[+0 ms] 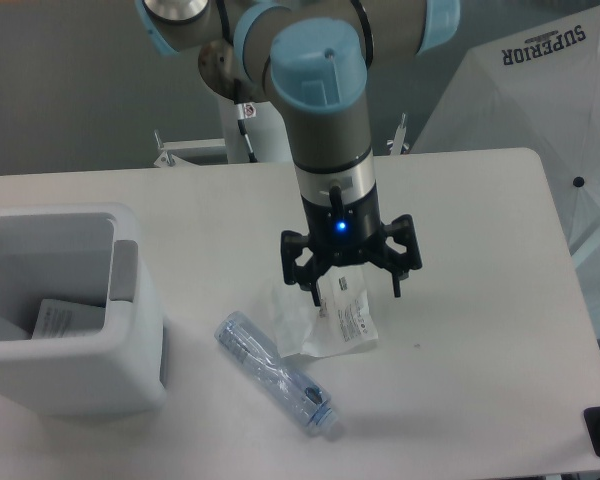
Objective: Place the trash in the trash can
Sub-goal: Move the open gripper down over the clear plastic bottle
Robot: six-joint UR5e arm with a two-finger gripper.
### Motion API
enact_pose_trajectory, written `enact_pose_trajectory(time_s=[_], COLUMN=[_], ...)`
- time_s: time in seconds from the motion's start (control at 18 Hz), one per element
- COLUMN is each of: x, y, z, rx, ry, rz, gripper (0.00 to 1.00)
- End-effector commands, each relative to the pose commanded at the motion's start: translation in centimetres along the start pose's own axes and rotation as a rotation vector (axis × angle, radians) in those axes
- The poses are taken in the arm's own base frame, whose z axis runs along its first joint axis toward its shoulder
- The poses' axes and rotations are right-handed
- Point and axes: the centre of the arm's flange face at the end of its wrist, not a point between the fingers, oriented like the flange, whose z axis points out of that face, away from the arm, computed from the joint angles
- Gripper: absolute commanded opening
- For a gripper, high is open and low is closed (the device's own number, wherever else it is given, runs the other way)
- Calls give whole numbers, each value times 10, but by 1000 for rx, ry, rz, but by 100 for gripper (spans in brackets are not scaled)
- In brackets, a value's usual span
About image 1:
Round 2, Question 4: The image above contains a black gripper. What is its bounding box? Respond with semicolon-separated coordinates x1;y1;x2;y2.
280;186;423;306

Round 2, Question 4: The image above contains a white plastic wrapper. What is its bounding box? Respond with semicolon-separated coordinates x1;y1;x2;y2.
270;266;378;358

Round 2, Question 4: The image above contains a clear plastic water bottle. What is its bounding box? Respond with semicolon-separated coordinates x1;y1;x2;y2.
214;311;339;436

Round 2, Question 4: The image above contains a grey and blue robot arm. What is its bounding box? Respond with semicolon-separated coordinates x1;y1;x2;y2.
136;1;461;294

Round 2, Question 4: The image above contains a white plastic trash can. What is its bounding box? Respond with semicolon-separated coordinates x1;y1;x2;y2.
0;203;166;415

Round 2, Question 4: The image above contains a white paper in trash can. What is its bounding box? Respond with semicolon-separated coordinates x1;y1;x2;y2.
31;299;106;340

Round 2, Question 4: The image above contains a white umbrella with Superior text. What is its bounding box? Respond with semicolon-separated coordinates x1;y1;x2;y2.
414;5;600;338

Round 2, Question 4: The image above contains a white clamp bracket with bolt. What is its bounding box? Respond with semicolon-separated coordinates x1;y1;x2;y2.
387;112;410;156

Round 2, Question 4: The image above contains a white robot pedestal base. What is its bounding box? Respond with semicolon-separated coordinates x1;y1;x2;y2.
152;94;296;169

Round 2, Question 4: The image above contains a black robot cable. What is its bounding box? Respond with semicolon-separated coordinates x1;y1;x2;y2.
231;79;259;164

